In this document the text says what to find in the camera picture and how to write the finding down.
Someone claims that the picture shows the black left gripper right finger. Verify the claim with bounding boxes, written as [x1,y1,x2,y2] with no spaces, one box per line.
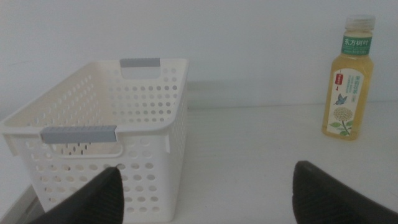
[292,160,398,224]

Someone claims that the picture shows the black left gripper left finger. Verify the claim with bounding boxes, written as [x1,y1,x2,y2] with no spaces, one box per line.
[29,166,125,224]

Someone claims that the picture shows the yellow tea bottle green label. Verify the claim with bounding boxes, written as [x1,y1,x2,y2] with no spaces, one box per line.
[321,14,376,141]

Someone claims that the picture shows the white perforated plastic basket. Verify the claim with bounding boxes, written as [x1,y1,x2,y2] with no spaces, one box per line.
[0,57,190,224]

